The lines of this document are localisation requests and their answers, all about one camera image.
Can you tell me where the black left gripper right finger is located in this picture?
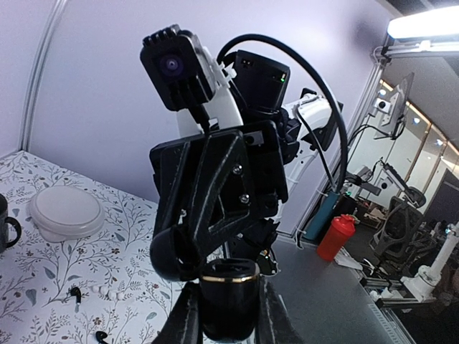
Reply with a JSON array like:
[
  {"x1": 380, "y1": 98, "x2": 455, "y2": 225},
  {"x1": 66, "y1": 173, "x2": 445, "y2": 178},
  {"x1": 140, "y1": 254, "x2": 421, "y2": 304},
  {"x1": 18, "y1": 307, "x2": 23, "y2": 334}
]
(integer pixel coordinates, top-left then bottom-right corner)
[{"x1": 255, "y1": 276, "x2": 304, "y2": 343}]

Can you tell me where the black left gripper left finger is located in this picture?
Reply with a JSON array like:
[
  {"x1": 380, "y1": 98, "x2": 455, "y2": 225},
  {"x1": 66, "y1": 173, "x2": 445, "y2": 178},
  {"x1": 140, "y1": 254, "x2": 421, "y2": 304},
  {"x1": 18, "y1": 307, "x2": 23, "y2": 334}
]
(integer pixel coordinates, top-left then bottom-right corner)
[{"x1": 157, "y1": 282, "x2": 204, "y2": 344}]

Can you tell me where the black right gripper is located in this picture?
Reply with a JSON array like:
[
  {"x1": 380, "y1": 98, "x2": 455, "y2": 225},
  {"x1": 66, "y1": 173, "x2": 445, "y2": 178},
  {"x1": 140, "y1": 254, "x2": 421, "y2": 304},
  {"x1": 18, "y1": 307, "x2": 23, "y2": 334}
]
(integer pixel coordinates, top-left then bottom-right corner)
[{"x1": 152, "y1": 120, "x2": 288, "y2": 280}]

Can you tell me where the black earbud charging case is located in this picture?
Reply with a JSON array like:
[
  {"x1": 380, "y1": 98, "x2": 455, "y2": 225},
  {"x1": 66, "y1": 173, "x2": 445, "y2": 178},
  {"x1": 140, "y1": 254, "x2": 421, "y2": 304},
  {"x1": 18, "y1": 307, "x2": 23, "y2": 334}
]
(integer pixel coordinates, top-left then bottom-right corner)
[{"x1": 150, "y1": 241, "x2": 261, "y2": 343}]

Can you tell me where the black earbud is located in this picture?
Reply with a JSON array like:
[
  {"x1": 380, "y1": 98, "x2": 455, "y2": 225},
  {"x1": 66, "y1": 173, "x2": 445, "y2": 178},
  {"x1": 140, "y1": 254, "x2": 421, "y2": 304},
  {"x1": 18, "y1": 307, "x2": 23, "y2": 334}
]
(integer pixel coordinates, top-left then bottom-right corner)
[{"x1": 95, "y1": 331, "x2": 108, "y2": 344}]

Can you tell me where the black earbud further back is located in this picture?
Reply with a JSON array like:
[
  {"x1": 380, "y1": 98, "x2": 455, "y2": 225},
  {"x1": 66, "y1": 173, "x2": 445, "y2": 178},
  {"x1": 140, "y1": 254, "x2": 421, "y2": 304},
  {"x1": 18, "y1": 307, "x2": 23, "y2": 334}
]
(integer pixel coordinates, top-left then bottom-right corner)
[{"x1": 67, "y1": 287, "x2": 82, "y2": 313}]

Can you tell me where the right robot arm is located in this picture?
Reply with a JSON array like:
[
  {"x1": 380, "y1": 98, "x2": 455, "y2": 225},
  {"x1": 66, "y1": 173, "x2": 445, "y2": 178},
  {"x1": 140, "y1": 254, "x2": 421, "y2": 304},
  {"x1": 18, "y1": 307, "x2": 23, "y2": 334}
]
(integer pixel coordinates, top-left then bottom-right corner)
[{"x1": 141, "y1": 47, "x2": 337, "y2": 281}]

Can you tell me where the floral patterned table mat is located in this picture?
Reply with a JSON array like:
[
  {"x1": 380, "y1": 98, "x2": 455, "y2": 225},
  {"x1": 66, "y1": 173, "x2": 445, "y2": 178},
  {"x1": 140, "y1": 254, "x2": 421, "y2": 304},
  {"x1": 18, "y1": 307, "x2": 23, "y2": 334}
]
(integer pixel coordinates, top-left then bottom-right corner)
[{"x1": 1, "y1": 151, "x2": 181, "y2": 343}]

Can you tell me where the teal cylinder bottle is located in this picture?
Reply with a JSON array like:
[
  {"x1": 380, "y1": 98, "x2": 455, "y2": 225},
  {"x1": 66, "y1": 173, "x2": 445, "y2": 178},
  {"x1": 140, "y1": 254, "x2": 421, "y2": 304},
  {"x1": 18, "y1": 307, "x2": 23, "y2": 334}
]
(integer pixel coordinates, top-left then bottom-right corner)
[{"x1": 306, "y1": 191, "x2": 339, "y2": 241}]

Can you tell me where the red shaker bottle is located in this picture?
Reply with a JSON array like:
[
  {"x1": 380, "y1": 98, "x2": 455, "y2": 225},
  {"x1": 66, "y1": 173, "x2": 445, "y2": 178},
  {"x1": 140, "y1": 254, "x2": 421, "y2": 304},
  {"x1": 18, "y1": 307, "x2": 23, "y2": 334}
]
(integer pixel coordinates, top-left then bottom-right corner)
[{"x1": 316, "y1": 214, "x2": 356, "y2": 262}]

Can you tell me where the black office chair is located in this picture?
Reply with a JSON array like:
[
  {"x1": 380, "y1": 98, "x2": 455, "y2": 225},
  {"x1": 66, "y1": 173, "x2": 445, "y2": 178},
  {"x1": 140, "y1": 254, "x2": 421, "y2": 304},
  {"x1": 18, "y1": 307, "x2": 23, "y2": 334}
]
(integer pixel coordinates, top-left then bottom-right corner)
[{"x1": 369, "y1": 186, "x2": 426, "y2": 262}]

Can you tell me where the dark grey mug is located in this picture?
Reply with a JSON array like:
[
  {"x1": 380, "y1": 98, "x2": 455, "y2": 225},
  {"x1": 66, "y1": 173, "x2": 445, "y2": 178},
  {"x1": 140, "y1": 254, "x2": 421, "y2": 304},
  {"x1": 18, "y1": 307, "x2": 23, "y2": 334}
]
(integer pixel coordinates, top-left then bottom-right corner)
[{"x1": 0, "y1": 195, "x2": 22, "y2": 254}]

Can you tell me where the ceiling light bar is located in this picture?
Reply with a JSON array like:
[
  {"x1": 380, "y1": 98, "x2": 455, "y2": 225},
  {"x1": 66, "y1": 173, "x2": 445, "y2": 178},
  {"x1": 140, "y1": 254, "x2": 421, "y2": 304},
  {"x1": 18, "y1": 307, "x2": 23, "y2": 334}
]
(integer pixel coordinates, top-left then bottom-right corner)
[{"x1": 387, "y1": 6, "x2": 458, "y2": 39}]

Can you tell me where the left aluminium frame post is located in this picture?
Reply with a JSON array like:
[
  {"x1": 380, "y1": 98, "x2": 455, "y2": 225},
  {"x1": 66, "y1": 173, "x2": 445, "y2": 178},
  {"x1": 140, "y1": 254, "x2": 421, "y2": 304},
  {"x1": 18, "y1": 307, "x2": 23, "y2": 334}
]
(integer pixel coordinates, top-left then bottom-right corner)
[{"x1": 17, "y1": 0, "x2": 68, "y2": 151}]

